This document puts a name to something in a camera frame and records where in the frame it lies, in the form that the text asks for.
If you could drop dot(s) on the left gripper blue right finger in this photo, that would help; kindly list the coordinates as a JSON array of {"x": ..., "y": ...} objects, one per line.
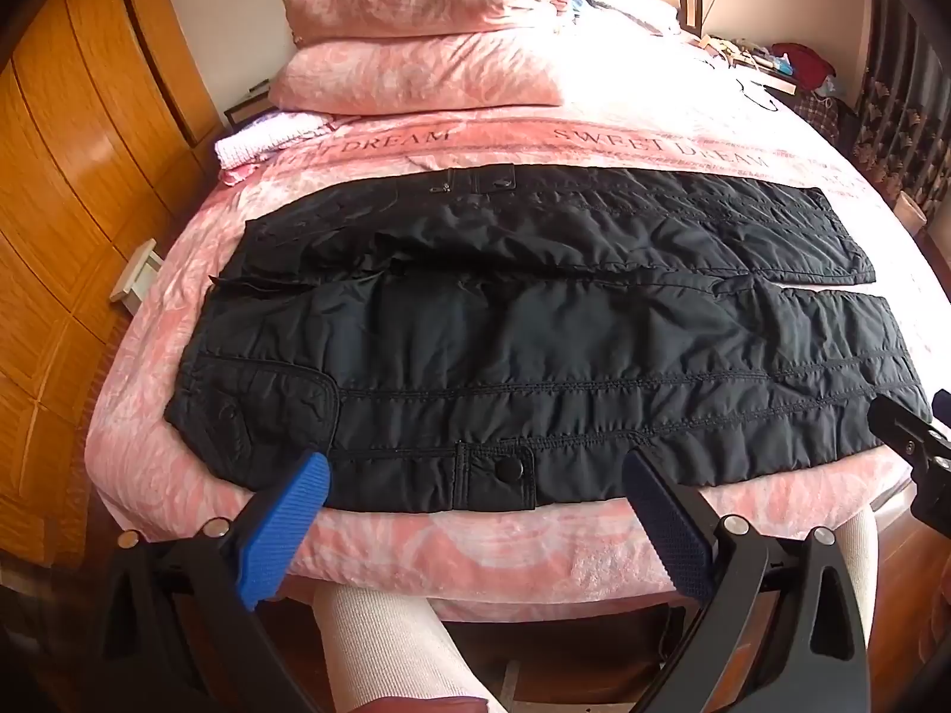
[{"x": 678, "y": 523}]

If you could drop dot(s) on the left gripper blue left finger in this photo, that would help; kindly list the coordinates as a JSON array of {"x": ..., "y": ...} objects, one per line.
[{"x": 271, "y": 528}]

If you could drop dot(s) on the black padded pants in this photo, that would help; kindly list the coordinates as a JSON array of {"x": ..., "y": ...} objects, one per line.
[{"x": 500, "y": 338}]

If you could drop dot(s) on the person's white trouser leg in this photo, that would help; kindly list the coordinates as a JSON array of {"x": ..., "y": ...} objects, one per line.
[{"x": 388, "y": 652}]

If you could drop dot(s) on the white small stool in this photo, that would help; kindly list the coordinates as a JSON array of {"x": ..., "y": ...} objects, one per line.
[{"x": 140, "y": 272}]

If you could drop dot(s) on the dark patterned curtain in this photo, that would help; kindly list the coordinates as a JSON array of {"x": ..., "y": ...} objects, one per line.
[{"x": 903, "y": 137}]

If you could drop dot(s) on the red cloth on nightstand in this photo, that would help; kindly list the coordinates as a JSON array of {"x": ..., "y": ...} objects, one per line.
[{"x": 809, "y": 68}]

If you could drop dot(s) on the white pink folded cloth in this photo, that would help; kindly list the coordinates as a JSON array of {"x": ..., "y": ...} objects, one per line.
[{"x": 270, "y": 133}]

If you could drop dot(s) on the pink leaf-pattern bedspread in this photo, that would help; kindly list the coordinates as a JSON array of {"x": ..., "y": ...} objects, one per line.
[{"x": 634, "y": 102}]

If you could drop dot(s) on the orange wooden wardrobe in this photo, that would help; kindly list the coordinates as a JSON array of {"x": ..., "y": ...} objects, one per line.
[{"x": 107, "y": 131}]

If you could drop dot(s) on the lower pink pillow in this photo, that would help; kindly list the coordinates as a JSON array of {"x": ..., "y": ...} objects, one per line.
[{"x": 519, "y": 67}]

